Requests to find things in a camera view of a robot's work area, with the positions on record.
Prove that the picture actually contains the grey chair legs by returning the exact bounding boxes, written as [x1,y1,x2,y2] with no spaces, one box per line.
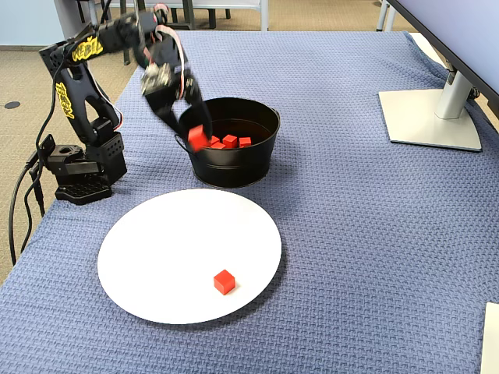
[376,0,398,32]

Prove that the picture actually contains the white metal table frame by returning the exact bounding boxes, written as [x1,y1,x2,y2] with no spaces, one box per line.
[87,0,270,40]

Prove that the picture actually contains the black camera cable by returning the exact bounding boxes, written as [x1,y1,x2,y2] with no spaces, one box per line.
[34,0,114,161]

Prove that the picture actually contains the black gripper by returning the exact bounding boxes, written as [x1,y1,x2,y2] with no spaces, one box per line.
[135,32,214,138]

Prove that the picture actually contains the black chair legs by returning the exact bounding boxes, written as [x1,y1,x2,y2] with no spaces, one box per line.
[169,5,232,30]
[76,0,114,28]

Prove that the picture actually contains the thick black cable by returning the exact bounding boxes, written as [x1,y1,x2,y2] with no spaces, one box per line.
[8,163,35,267]

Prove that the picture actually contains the blue woven tablecloth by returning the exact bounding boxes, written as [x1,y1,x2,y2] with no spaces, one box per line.
[0,30,499,374]

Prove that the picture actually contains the white round plate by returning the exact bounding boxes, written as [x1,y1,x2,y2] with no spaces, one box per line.
[97,189,283,326]

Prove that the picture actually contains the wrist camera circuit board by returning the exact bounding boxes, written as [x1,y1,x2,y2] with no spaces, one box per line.
[140,62,175,97]

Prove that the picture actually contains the red white servo wire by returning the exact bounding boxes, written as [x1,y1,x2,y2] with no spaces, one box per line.
[154,3,190,97]

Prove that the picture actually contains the monitor with silver stand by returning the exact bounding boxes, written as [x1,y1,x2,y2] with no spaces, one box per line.
[377,0,499,153]

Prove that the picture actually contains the black metal bucket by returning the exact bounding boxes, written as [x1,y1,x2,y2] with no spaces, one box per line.
[174,97,281,189]

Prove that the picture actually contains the white flat object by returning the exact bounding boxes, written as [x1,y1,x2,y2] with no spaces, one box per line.
[481,302,499,374]

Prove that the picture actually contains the thin black cable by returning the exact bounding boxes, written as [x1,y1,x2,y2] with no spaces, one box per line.
[21,167,46,252]

